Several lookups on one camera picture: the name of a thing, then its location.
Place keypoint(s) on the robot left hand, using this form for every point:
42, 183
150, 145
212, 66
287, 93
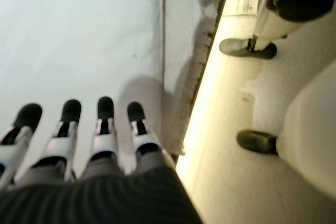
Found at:
105, 203

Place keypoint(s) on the white duvet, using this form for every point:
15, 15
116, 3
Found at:
78, 24

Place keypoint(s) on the beige fringed bed cover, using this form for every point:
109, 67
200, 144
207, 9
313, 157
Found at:
189, 98

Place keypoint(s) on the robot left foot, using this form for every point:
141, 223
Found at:
254, 141

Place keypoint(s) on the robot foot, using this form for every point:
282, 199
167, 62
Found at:
254, 141
236, 48

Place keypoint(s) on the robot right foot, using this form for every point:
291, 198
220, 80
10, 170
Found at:
236, 48

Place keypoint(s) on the robot left leg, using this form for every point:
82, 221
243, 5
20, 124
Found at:
309, 129

